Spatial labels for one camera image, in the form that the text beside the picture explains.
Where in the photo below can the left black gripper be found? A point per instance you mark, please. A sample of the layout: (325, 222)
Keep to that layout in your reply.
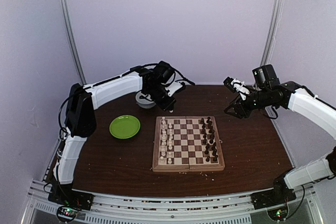
(166, 105)

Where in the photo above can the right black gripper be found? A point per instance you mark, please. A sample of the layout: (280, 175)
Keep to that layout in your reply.
(239, 107)

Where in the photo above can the wooden chess board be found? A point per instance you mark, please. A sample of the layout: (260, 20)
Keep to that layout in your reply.
(196, 145)

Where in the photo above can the white bishop chess piece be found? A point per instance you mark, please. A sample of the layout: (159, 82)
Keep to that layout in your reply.
(163, 140)

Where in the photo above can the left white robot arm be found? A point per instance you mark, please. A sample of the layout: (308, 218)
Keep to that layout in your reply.
(80, 121)

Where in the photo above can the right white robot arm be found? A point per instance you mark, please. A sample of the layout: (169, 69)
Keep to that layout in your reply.
(306, 127)

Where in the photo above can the white ceramic bowl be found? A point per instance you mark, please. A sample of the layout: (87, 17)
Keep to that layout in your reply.
(144, 100)

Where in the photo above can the white corner rook piece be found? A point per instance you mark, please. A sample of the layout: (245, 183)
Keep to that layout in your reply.
(163, 122)

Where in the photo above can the green plastic plate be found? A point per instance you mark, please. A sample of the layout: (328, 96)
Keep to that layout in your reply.
(124, 127)

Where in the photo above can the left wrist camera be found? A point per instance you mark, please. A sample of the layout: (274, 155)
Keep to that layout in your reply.
(163, 72)

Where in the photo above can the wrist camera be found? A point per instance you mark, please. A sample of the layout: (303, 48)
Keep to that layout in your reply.
(163, 72)
(265, 77)

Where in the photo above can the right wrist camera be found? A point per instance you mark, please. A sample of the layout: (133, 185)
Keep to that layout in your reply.
(265, 77)

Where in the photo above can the right aluminium frame post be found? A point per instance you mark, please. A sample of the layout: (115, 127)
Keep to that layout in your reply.
(271, 33)

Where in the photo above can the aluminium frame post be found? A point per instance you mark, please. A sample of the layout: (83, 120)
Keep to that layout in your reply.
(71, 41)
(271, 33)

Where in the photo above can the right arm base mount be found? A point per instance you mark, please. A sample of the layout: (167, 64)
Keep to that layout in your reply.
(266, 199)

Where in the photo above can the aluminium front rail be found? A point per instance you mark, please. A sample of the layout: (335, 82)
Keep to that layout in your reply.
(231, 208)

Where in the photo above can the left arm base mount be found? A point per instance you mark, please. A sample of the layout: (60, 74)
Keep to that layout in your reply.
(79, 200)

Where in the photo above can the left aluminium frame post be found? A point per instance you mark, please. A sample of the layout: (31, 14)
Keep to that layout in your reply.
(71, 41)

